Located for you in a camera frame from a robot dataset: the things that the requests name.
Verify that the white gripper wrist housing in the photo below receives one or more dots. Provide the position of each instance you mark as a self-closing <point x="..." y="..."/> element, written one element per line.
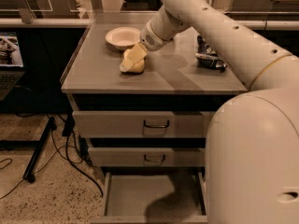
<point x="149" y="38"/>

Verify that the grey drawer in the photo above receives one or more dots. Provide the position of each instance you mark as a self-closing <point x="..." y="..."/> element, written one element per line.
<point x="142" y="124"/>
<point x="169" y="198"/>
<point x="147" y="157"/>

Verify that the white bowl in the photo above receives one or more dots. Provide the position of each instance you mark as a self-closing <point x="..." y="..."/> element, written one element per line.
<point x="123" y="38"/>

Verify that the middle grey drawer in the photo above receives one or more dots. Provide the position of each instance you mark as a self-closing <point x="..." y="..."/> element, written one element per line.
<point x="147" y="157"/>

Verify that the top grey drawer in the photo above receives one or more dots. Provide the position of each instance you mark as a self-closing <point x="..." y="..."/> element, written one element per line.
<point x="142" y="124"/>

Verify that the laptop computer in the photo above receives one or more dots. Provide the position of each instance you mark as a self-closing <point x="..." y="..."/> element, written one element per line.
<point x="11" y="64"/>

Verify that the grey drawer cabinet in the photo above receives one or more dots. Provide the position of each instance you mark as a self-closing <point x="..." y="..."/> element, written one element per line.
<point x="171" y="81"/>

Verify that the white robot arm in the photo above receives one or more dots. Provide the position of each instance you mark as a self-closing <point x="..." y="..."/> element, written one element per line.
<point x="252" y="142"/>

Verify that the black stand leg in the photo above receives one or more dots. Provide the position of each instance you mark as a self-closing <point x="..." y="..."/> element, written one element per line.
<point x="35" y="145"/>

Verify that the yellow sponge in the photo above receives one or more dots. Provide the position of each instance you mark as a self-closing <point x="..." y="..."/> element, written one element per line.
<point x="137" y="68"/>

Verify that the bottom grey drawer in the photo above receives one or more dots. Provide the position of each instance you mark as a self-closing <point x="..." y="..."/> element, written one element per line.
<point x="169" y="198"/>

